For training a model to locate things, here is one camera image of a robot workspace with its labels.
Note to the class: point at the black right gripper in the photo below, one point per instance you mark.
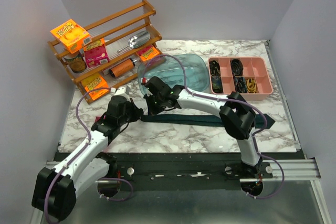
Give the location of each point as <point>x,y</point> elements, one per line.
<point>151,111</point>

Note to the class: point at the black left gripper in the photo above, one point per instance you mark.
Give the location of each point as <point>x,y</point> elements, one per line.
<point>136,111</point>

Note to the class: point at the dark green necktie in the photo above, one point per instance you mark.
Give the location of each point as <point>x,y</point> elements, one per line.
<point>197,120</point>

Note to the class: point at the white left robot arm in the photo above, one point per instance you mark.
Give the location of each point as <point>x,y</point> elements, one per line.
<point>57,189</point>

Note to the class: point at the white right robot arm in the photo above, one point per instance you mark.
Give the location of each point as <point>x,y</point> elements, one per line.
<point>237,116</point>

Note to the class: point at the clear blue plastic tub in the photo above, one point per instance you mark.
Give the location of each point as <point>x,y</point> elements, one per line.
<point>185,69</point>

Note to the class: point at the orange sponge box bottom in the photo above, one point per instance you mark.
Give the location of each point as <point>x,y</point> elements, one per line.
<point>97,87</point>

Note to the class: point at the orange sponge box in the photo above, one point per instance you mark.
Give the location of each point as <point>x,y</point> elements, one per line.
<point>147,53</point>
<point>97,87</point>

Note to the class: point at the brown cylinder bottle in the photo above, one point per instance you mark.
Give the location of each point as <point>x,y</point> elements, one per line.
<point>122,68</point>

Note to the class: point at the orange sponge box right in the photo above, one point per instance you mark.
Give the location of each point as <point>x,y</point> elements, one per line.
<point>147,53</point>

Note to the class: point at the pink Scrub Mommy box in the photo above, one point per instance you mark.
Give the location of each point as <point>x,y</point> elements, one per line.
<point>95,54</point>

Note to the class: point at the food can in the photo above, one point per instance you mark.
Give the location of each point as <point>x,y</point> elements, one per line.
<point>76,62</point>

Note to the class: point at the wooden three-tier rack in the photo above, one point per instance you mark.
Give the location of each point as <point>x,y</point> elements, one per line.
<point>115,29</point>

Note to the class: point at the rolled blue floral tie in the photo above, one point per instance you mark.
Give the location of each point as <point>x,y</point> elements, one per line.
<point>217,84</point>

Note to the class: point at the metal scoop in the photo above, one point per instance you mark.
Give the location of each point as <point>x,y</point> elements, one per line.
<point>136,41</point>

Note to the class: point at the rolled dark patterned tie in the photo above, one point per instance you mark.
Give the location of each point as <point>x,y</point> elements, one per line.
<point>214,68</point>

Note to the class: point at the orange Scrub Daddy box top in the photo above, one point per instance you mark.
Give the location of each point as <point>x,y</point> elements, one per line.
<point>71,35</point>

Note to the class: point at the rolled blue striped tie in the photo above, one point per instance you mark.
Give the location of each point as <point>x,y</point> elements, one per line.
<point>240,84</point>

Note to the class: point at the rolled black tie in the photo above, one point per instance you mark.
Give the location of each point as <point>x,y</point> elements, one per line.
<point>236,67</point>

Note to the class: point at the rolled yellow tie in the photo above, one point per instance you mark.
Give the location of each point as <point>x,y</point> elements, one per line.
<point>251,85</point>

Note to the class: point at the pink divided organizer tray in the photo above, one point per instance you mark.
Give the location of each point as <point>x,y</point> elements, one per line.
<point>247,75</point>

